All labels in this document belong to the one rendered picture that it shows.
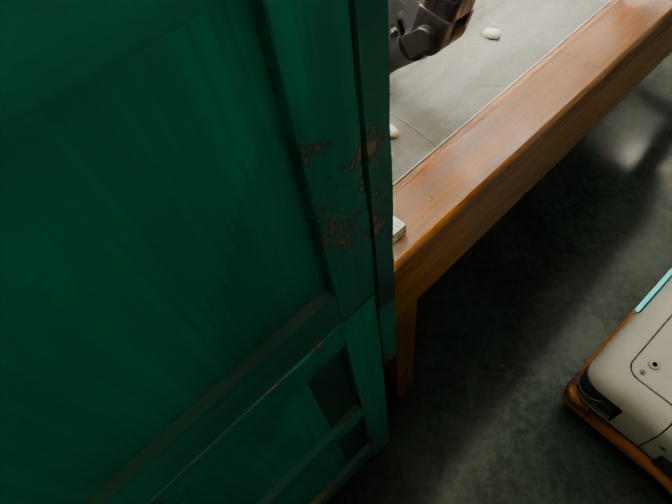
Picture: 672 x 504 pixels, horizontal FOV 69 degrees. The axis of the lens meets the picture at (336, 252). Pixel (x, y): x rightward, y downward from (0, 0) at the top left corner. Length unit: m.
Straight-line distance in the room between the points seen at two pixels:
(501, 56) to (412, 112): 0.23
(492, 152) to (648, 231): 1.06
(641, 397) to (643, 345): 0.12
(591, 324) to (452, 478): 0.60
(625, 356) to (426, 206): 0.66
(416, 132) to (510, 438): 0.86
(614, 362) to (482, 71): 0.68
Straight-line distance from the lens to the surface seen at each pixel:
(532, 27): 1.16
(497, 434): 1.42
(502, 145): 0.85
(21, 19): 0.23
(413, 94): 0.98
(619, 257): 1.74
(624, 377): 1.24
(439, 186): 0.78
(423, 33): 0.79
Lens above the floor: 1.36
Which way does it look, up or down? 57 degrees down
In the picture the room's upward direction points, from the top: 12 degrees counter-clockwise
